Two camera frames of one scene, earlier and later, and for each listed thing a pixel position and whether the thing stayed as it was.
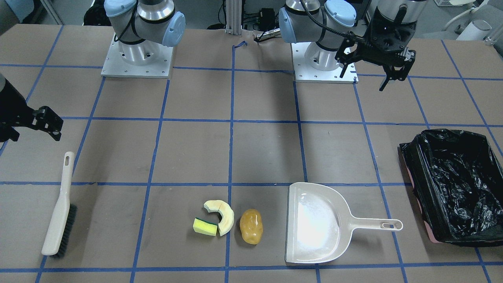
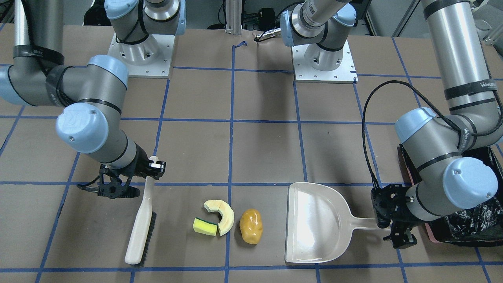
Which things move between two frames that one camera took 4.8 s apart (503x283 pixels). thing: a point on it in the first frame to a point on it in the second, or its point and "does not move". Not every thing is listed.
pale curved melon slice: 227,214 does not move
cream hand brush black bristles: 59,235 to 139,245
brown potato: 251,226 does not move
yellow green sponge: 201,226 does not move
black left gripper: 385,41 to 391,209
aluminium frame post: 234,17 does not move
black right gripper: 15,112 to 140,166
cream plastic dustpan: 319,223 does not move
